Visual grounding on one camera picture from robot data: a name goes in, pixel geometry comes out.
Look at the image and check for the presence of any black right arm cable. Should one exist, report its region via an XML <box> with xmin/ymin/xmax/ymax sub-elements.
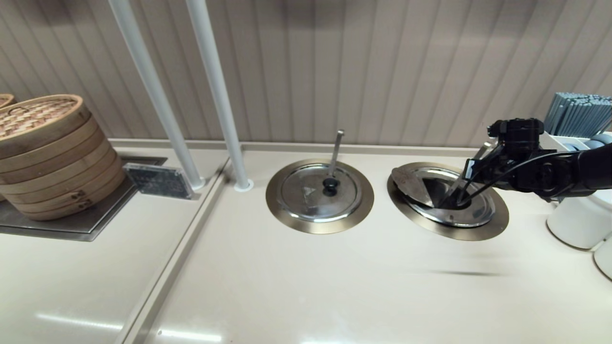
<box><xmin>457</xmin><ymin>150</ymin><xmax>581</xmax><ymax>207</ymax></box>

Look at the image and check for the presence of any dark acrylic label sign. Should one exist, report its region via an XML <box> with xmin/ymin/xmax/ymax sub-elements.
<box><xmin>123</xmin><ymin>163</ymin><xmax>196</xmax><ymax>200</ymax></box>

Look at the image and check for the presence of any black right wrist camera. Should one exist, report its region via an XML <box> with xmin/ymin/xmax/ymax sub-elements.
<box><xmin>488</xmin><ymin>118</ymin><xmax>546</xmax><ymax>154</ymax></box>

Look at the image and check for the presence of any steel steamer tray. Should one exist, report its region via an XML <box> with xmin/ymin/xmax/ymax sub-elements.
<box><xmin>0</xmin><ymin>156</ymin><xmax>168</xmax><ymax>242</ymax></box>

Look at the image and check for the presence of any white utensil holder box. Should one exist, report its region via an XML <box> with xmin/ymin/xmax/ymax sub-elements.
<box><xmin>543</xmin><ymin>127</ymin><xmax>612</xmax><ymax>153</ymax></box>

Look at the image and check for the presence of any grey-blue chopsticks bundle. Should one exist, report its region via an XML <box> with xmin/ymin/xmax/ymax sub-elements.
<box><xmin>545</xmin><ymin>92</ymin><xmax>612</xmax><ymax>139</ymax></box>

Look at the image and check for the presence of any white metal pole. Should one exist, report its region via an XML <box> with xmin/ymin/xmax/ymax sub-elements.
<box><xmin>108</xmin><ymin>0</ymin><xmax>207</xmax><ymax>191</ymax></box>
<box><xmin>186</xmin><ymin>0</ymin><xmax>254</xmax><ymax>193</ymax></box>

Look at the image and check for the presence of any white cylindrical cup stack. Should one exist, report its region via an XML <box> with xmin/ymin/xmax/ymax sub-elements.
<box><xmin>546</xmin><ymin>193</ymin><xmax>612</xmax><ymax>250</ymax></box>

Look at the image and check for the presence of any steel soup pot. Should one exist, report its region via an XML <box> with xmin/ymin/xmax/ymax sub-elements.
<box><xmin>402</xmin><ymin>166</ymin><xmax>496</xmax><ymax>228</ymax></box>

